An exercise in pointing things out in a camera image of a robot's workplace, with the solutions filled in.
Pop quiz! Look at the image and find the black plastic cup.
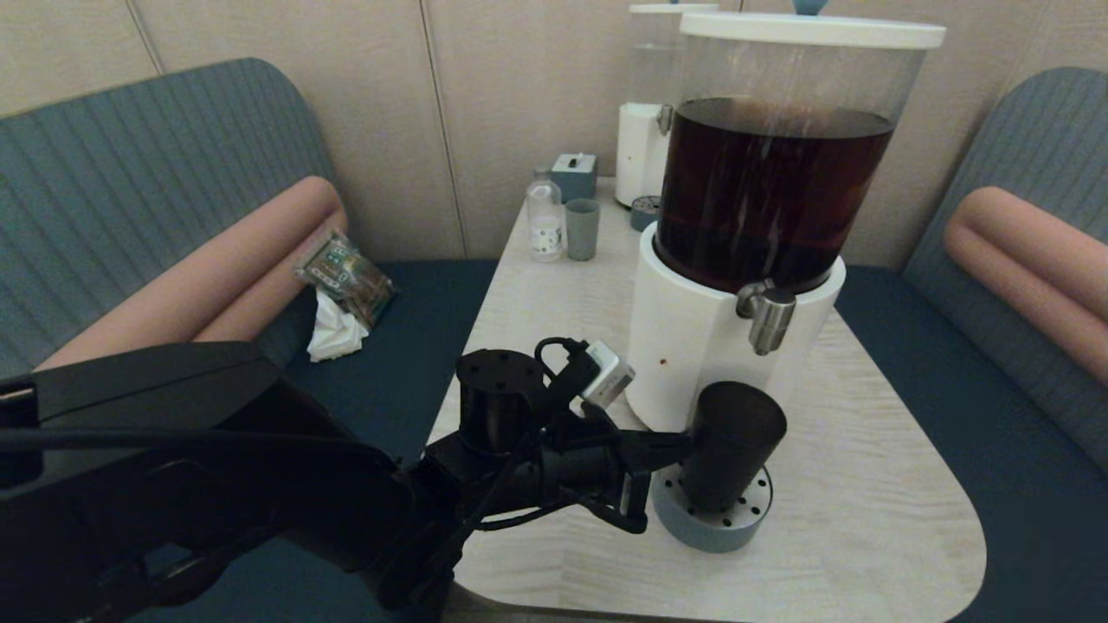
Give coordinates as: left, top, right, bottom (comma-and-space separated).
680, 381, 788, 514

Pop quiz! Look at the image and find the small grey-blue cup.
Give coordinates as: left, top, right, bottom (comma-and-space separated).
564, 198, 602, 262

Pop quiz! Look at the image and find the round grey drip tray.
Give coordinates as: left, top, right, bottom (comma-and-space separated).
650, 463, 774, 555

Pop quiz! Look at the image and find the metal dispenser tap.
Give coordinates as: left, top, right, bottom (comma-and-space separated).
736, 278, 798, 356

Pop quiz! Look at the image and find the clear plastic bottle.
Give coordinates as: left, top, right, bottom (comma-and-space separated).
526, 164, 566, 263

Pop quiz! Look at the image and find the large dark tea dispenser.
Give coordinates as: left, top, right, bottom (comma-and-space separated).
623, 10, 948, 434

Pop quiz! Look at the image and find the blue tissue box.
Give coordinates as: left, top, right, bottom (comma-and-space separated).
551, 152, 599, 204

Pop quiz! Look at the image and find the crumpled white tissue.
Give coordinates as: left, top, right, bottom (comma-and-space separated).
306, 287, 370, 363

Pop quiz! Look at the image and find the clear printed snack packet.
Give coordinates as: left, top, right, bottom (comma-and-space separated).
295, 228, 398, 331

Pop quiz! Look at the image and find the pink bolster cushion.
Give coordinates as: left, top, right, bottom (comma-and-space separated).
35, 176, 350, 373
943, 185, 1108, 387

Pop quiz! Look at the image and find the large white dispenser lid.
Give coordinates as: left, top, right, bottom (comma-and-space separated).
680, 0, 948, 50

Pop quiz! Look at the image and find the blue upholstered bench with packet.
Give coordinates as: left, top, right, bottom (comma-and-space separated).
0, 57, 503, 623

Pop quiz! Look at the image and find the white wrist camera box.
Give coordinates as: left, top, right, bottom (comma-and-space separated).
580, 339, 636, 410

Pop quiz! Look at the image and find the black camera cable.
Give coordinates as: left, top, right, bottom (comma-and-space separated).
533, 336, 591, 383

